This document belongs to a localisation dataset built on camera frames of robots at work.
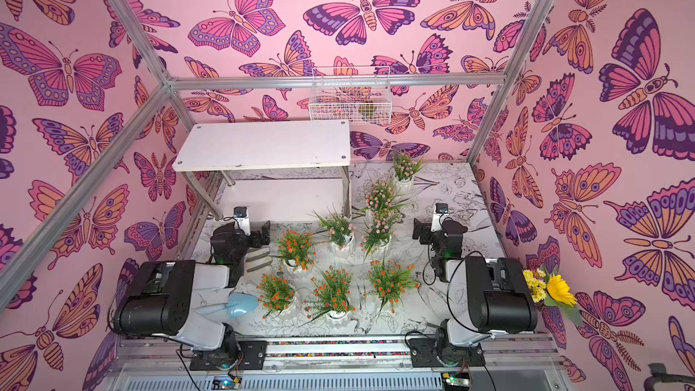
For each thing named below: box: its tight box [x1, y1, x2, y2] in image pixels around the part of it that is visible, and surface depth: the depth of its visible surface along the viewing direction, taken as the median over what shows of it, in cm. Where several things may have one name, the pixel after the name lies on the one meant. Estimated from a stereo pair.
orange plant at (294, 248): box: [277, 229, 317, 272], surface depth 81 cm
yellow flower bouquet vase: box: [523, 264, 583, 326], surface depth 63 cm
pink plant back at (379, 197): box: [360, 179, 405, 223], surface depth 92 cm
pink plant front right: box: [360, 210, 395, 259], surface depth 85 cm
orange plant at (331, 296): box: [297, 265, 357, 328], surface depth 73 cm
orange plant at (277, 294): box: [256, 273, 298, 319], surface depth 74 cm
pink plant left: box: [312, 204, 358, 251], surface depth 87 cm
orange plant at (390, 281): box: [362, 259, 420, 315], surface depth 74 cm
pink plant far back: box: [392, 152, 424, 194], surface depth 105 cm
